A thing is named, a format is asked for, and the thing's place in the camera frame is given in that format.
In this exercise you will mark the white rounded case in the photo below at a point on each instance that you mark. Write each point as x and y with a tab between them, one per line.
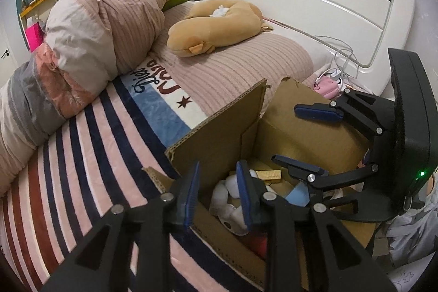
232	184

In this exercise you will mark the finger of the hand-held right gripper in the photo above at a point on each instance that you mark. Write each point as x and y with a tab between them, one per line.
318	112
297	166

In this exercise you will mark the person's printed grey clothing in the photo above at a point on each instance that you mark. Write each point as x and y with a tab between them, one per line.
407	240

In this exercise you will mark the bright pink bag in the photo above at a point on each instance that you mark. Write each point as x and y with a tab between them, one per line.
34	35

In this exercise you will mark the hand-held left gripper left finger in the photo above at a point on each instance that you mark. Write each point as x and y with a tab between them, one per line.
190	199

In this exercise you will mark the brown cardboard box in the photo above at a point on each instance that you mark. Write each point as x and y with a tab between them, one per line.
222	134

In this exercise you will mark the gold rectangular box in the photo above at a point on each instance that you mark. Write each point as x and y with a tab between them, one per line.
268	175

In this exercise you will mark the yellow shelf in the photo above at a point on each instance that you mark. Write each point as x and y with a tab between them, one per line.
36	3

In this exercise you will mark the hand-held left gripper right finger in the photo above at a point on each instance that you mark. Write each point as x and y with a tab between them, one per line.
244	199

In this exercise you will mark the pink bottle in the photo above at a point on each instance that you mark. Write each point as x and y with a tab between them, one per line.
260	245

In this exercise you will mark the white door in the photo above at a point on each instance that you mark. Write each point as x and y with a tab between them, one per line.
3	52

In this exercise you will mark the pink ribbed pillow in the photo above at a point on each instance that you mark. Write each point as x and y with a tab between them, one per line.
246	73

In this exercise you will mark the white earbud case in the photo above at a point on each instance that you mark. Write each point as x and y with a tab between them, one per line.
234	218

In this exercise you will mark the brown plush toy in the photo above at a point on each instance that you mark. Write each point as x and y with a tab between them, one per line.
212	28

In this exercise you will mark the small pink device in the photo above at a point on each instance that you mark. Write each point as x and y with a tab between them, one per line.
326	86

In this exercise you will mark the pink and grey striped duvet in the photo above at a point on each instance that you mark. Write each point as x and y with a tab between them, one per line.
85	49

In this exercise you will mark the small white bottle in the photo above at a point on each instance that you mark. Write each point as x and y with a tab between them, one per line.
219	194

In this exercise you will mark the light blue square device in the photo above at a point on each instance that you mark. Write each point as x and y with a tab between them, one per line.
297	197

